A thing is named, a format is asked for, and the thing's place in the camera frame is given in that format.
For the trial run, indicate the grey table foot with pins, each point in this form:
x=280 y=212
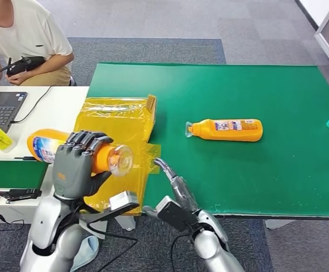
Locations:
x=276 y=224
x=126 y=223

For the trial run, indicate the black pen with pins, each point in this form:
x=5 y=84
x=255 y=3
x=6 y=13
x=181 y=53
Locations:
x=25 y=158

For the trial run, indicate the orange detergent bottle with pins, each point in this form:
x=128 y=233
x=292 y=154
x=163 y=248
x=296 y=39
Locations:
x=204 y=131

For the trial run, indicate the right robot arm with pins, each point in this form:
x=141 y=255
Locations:
x=209 y=247

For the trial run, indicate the black remote controller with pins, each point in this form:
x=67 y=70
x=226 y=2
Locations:
x=31 y=63

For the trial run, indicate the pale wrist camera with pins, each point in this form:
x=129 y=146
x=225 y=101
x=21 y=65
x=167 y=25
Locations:
x=175 y=216
x=123 y=199

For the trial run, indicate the person's left forearm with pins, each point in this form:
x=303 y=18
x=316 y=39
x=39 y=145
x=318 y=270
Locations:
x=51 y=67

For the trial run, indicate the black phone holder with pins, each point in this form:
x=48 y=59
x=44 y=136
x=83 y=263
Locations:
x=20 y=194

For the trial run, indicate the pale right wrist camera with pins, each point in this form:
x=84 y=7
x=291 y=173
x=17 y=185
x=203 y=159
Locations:
x=175 y=216

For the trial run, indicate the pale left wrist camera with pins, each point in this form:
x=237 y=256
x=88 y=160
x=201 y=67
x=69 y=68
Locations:
x=123 y=199

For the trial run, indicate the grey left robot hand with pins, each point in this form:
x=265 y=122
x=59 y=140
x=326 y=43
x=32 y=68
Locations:
x=70 y=172

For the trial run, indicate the green table mat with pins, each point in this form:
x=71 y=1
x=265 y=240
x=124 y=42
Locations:
x=238 y=180

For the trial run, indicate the person's left hand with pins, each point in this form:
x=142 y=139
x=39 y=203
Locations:
x=18 y=78

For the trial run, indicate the pale blue cloth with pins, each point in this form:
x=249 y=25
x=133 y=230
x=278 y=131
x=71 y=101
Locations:
x=88 y=249

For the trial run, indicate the white desk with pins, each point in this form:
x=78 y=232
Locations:
x=59 y=109

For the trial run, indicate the person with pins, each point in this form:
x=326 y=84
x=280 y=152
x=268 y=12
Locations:
x=25 y=26

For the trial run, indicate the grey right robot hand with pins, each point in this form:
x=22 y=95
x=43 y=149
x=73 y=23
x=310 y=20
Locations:
x=181 y=187

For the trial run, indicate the orange bottle with blue label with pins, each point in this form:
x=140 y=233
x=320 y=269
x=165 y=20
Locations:
x=104 y=156

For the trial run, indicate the yellow taped cardboard box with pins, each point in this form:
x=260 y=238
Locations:
x=119 y=120

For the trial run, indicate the green panel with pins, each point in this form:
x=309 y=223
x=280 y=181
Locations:
x=11 y=174

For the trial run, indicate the dark grey laptop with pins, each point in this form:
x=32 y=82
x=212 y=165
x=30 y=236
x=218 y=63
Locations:
x=0 y=112

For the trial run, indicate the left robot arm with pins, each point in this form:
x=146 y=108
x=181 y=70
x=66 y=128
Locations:
x=48 y=221

